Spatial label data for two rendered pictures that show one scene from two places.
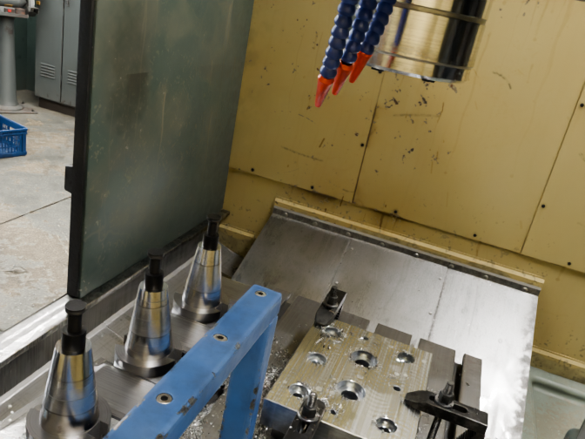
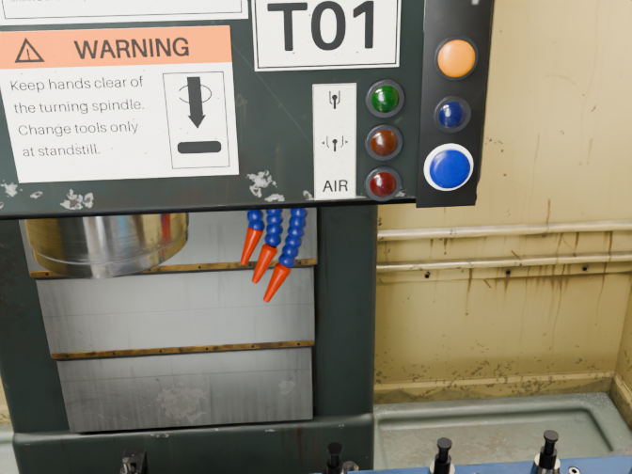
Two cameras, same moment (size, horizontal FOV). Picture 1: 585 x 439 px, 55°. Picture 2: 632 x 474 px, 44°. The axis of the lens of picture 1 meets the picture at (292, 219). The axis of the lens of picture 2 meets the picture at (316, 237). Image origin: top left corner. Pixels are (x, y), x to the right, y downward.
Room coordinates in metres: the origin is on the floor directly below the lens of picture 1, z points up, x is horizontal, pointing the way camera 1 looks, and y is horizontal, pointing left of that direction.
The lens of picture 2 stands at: (0.77, 0.65, 1.86)
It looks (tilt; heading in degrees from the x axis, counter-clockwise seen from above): 26 degrees down; 251
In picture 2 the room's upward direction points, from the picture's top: 1 degrees counter-clockwise
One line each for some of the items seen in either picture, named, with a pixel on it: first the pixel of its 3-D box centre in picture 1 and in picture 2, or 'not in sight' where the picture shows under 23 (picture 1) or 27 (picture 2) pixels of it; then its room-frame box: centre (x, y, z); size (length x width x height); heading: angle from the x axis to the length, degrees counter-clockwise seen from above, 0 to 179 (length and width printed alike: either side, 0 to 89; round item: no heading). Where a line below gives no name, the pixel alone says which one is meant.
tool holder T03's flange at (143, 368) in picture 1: (148, 357); not in sight; (0.45, 0.11, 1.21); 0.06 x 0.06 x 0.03
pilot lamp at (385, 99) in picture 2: not in sight; (385, 99); (0.55, 0.17, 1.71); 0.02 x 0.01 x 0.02; 165
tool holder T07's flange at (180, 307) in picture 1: (200, 307); not in sight; (0.56, 0.08, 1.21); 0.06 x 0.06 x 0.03
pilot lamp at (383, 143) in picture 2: not in sight; (384, 142); (0.55, 0.17, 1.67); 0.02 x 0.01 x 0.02; 165
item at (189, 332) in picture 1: (175, 330); not in sight; (0.50, 0.10, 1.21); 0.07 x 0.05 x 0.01; 75
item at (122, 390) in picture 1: (111, 389); not in sight; (0.40, 0.13, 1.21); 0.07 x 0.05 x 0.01; 75
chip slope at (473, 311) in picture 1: (368, 326); not in sight; (1.37, -0.27, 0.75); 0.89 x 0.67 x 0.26; 75
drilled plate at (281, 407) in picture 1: (354, 385); not in sight; (0.81, -0.16, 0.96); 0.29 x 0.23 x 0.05; 165
